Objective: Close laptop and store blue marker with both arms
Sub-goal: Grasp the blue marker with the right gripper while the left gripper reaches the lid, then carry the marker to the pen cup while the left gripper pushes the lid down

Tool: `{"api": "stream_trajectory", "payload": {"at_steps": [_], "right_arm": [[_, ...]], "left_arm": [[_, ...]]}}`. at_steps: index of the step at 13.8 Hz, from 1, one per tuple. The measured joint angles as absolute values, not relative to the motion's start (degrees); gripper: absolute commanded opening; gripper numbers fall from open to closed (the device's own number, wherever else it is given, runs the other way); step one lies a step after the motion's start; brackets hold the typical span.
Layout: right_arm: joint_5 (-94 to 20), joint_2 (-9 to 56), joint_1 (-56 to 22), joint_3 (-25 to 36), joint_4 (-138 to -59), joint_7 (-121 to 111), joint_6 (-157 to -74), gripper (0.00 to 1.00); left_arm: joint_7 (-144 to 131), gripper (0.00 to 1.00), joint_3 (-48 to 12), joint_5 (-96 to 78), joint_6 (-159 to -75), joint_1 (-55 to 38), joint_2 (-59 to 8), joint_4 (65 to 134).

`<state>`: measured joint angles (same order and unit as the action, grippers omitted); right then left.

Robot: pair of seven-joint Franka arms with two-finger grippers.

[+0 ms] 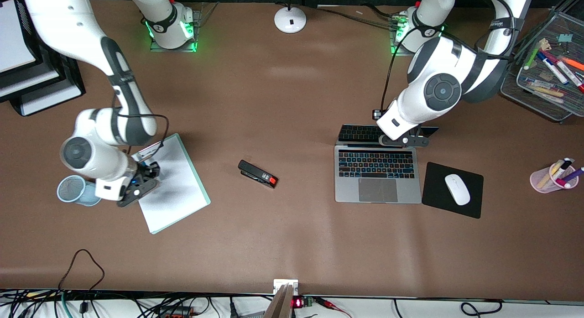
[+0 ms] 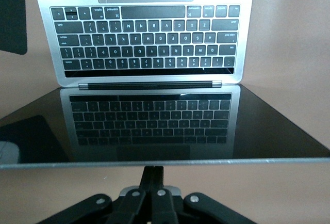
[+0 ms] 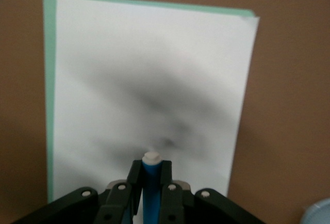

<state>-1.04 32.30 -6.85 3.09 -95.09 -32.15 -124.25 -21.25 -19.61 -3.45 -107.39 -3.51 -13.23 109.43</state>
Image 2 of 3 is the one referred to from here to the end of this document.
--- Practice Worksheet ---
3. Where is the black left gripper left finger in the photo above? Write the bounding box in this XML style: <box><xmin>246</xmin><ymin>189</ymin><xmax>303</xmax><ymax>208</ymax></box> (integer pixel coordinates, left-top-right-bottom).
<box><xmin>38</xmin><ymin>166</ymin><xmax>155</xmax><ymax>224</ymax></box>

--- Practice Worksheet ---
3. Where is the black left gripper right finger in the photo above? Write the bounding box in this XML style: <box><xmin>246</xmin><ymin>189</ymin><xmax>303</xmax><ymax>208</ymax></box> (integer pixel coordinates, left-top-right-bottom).
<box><xmin>151</xmin><ymin>166</ymin><xmax>258</xmax><ymax>224</ymax></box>

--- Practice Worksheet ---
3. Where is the silver laptop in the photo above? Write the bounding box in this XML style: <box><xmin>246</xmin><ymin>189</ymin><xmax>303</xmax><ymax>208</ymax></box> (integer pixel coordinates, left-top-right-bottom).
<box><xmin>0</xmin><ymin>0</ymin><xmax>330</xmax><ymax>170</ymax></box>

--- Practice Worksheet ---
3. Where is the black mouse pad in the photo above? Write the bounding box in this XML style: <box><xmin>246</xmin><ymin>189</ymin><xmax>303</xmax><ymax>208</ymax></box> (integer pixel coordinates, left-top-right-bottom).
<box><xmin>0</xmin><ymin>0</ymin><xmax>28</xmax><ymax>56</ymax></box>

